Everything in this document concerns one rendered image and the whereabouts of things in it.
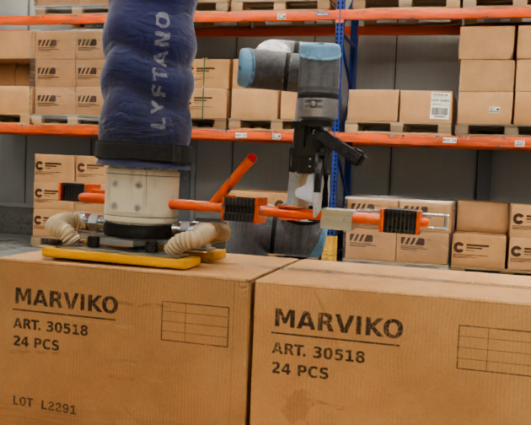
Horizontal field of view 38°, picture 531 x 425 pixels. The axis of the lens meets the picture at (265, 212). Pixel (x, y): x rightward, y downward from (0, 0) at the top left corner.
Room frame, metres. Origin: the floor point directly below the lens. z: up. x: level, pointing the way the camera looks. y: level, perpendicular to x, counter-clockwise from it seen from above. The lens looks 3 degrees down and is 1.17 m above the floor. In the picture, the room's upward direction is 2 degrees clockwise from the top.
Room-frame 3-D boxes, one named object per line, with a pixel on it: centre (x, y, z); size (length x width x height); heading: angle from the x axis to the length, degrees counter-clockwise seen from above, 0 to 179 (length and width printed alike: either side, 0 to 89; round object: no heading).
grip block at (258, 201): (1.71, 0.05, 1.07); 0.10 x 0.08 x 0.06; 166
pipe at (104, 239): (1.77, 0.29, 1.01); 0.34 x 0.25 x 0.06; 76
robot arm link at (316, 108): (1.68, -0.10, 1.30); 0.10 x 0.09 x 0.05; 164
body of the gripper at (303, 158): (1.68, -0.10, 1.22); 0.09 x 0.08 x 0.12; 74
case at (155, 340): (1.80, 0.25, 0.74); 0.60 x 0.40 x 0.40; 73
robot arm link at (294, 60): (1.79, -0.10, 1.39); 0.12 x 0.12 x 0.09; 87
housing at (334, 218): (1.66, -0.16, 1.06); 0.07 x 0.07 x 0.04; 76
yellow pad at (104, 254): (1.68, 0.32, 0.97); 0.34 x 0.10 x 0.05; 76
